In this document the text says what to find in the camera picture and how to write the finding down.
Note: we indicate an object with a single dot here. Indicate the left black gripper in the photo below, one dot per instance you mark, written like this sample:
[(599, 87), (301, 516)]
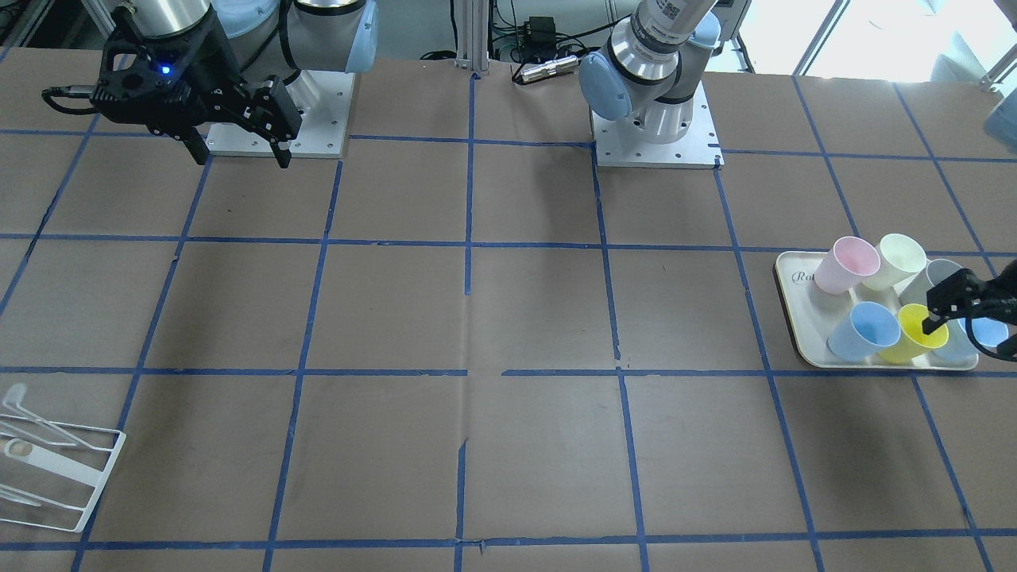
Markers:
[(1003, 291)]

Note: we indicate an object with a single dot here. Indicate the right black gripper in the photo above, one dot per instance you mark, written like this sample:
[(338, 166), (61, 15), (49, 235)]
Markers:
[(208, 62)]

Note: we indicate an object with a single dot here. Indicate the yellow plastic cup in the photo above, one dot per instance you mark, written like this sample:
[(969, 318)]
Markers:
[(913, 341)]

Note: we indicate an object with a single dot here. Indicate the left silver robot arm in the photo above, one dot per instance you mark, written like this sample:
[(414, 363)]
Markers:
[(658, 53)]

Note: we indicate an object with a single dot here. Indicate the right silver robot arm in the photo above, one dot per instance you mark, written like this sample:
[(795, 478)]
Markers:
[(285, 38)]

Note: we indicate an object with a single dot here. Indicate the grey plastic cup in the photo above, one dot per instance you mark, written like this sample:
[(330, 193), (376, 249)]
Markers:
[(936, 271)]

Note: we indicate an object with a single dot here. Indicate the cream white plastic cup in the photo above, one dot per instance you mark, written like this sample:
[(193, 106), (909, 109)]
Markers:
[(900, 258)]

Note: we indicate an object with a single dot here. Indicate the blue cup tray rear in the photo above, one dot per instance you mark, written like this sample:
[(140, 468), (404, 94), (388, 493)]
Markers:
[(865, 331)]

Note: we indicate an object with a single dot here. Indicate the pink plastic cup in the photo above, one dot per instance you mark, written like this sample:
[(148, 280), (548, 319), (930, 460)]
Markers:
[(849, 262)]

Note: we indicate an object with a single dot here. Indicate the cream serving tray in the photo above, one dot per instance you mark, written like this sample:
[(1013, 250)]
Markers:
[(813, 314)]

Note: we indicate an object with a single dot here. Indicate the silver connector on table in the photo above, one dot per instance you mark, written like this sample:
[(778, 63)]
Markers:
[(529, 73)]

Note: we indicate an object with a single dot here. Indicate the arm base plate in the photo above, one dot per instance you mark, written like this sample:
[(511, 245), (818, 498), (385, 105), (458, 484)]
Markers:
[(324, 100), (660, 136)]

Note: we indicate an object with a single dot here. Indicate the aluminium frame post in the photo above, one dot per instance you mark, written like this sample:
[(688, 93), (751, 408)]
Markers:
[(472, 35)]

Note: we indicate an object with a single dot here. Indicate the white wire cup rack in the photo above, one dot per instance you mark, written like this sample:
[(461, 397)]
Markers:
[(53, 473)]

